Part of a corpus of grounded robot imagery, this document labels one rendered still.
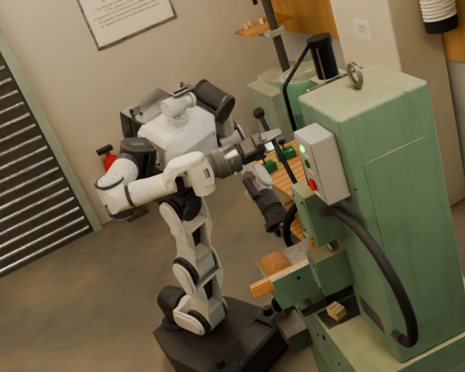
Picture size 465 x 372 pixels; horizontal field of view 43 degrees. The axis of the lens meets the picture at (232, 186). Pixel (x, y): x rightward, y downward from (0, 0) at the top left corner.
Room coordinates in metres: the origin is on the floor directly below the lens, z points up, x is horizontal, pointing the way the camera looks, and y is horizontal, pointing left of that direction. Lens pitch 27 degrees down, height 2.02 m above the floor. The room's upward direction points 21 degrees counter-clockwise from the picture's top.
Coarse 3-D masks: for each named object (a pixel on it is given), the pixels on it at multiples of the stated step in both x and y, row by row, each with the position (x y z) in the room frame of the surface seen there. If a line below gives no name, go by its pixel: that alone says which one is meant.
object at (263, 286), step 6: (306, 258) 1.50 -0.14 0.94; (294, 264) 1.49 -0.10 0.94; (282, 270) 1.49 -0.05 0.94; (270, 276) 1.48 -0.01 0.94; (258, 282) 1.47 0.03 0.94; (264, 282) 1.46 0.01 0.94; (270, 282) 1.46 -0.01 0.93; (252, 288) 1.46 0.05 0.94; (258, 288) 1.46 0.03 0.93; (264, 288) 1.46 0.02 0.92; (270, 288) 1.46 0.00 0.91; (258, 294) 1.46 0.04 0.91
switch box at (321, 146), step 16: (304, 128) 1.22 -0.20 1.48; (320, 128) 1.19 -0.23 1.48; (304, 144) 1.16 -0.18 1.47; (320, 144) 1.13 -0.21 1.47; (336, 144) 1.14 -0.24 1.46; (304, 160) 1.20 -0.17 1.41; (320, 160) 1.13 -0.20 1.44; (336, 160) 1.13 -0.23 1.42; (320, 176) 1.13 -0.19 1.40; (336, 176) 1.13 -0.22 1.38; (320, 192) 1.15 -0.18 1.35; (336, 192) 1.13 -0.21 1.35
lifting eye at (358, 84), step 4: (348, 64) 1.24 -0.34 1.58; (352, 64) 1.22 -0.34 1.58; (356, 64) 1.22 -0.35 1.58; (348, 68) 1.25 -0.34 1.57; (356, 68) 1.21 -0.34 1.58; (348, 72) 1.25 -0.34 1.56; (352, 72) 1.25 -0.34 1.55; (356, 72) 1.21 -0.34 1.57; (360, 72) 1.20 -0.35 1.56; (348, 76) 1.25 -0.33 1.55; (352, 76) 1.25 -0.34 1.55; (360, 76) 1.20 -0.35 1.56; (352, 80) 1.24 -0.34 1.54; (356, 80) 1.24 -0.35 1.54; (360, 80) 1.20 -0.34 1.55; (356, 84) 1.22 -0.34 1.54; (360, 84) 1.21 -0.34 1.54; (356, 88) 1.23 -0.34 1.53; (360, 88) 1.22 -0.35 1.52
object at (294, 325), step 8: (288, 312) 1.68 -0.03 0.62; (296, 312) 1.66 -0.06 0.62; (280, 320) 1.65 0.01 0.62; (288, 320) 1.64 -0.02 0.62; (296, 320) 1.62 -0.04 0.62; (280, 328) 1.62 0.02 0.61; (288, 328) 1.60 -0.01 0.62; (296, 328) 1.58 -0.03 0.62; (304, 328) 1.57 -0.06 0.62; (288, 336) 1.56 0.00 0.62; (296, 336) 1.56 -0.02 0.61; (304, 336) 1.56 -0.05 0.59; (288, 344) 1.59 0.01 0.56; (296, 344) 1.56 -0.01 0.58; (304, 344) 1.56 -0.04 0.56; (312, 344) 1.57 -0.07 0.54; (296, 352) 1.56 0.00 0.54
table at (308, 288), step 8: (304, 232) 1.75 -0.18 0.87; (304, 240) 1.66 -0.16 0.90; (288, 248) 1.65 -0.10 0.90; (296, 248) 1.63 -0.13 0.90; (304, 248) 1.62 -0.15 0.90; (288, 256) 1.60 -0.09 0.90; (296, 256) 1.59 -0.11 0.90; (304, 256) 1.57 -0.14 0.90; (256, 264) 1.63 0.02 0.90; (312, 280) 1.45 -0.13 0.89; (296, 288) 1.44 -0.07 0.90; (304, 288) 1.44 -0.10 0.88; (312, 288) 1.45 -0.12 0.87; (280, 296) 1.43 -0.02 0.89; (288, 296) 1.43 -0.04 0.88; (296, 296) 1.44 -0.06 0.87; (304, 296) 1.44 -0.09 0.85; (280, 304) 1.43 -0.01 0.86; (288, 304) 1.43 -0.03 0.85
